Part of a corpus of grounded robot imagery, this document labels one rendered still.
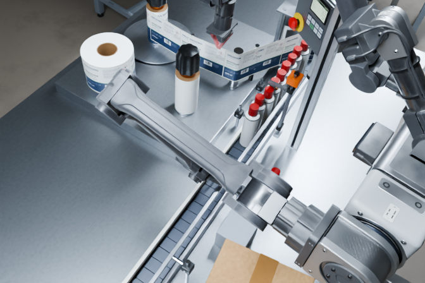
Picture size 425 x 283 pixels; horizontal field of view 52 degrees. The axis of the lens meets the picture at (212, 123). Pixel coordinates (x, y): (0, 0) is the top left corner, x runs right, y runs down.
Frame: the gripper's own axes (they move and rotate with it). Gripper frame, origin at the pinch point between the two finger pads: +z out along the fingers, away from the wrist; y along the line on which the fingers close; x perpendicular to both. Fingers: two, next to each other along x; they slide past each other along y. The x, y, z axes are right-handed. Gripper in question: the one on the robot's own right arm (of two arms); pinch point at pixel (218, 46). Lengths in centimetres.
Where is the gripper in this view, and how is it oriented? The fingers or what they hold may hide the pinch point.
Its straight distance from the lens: 148.6
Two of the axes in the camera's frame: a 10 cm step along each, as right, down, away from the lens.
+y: -5.2, 6.4, -5.7
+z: -1.1, 6.1, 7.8
